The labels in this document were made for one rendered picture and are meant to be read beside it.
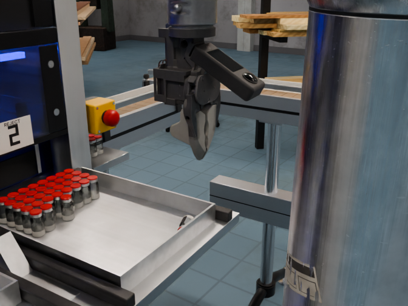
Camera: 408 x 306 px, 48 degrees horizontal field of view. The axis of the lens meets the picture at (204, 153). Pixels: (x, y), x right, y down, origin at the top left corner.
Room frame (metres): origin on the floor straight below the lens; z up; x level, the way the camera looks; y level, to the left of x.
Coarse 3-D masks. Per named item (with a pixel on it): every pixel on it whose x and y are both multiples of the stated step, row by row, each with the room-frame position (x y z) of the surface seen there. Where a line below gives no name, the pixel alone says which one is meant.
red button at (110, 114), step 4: (108, 112) 1.02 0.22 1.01; (112, 112) 1.03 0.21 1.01; (116, 112) 1.03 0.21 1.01; (104, 116) 1.02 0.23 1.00; (108, 116) 1.02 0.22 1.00; (112, 116) 1.02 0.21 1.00; (116, 116) 1.03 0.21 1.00; (104, 120) 1.02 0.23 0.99; (108, 120) 1.02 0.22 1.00; (112, 120) 1.02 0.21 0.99; (116, 120) 1.03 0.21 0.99; (108, 124) 1.02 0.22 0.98; (112, 124) 1.02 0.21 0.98; (116, 124) 1.03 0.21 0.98
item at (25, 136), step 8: (16, 120) 0.84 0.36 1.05; (24, 120) 0.86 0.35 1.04; (0, 128) 0.81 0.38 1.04; (24, 128) 0.85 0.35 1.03; (0, 136) 0.81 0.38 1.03; (8, 136) 0.82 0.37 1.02; (16, 136) 0.84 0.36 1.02; (24, 136) 0.85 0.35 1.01; (32, 136) 0.87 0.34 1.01; (0, 144) 0.80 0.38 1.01; (8, 144) 0.82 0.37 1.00; (16, 144) 0.83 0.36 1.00; (24, 144) 0.85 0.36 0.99; (0, 152) 0.80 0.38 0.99
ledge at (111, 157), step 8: (104, 152) 1.11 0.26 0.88; (112, 152) 1.11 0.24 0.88; (120, 152) 1.11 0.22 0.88; (128, 152) 1.11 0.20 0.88; (96, 160) 1.05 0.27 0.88; (104, 160) 1.05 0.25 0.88; (112, 160) 1.06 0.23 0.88; (120, 160) 1.09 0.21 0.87; (96, 168) 1.01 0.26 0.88; (104, 168) 1.04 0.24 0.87
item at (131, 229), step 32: (128, 192) 0.85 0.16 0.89; (160, 192) 0.81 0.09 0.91; (0, 224) 0.73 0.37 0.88; (64, 224) 0.73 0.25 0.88; (96, 224) 0.73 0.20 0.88; (128, 224) 0.73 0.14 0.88; (160, 224) 0.73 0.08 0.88; (192, 224) 0.68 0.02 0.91; (64, 256) 0.59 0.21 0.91; (96, 256) 0.63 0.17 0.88; (128, 256) 0.63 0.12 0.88; (160, 256) 0.61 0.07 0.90; (128, 288) 0.54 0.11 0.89
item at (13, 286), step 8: (0, 272) 0.54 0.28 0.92; (0, 280) 0.53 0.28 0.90; (8, 280) 0.52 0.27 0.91; (16, 280) 0.52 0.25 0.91; (0, 288) 0.54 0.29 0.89; (8, 288) 0.51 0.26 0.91; (16, 288) 0.52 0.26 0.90; (0, 296) 0.49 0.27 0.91; (8, 296) 0.50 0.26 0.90; (16, 296) 0.51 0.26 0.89; (0, 304) 0.49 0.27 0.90; (8, 304) 0.50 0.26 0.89; (16, 304) 0.51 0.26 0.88
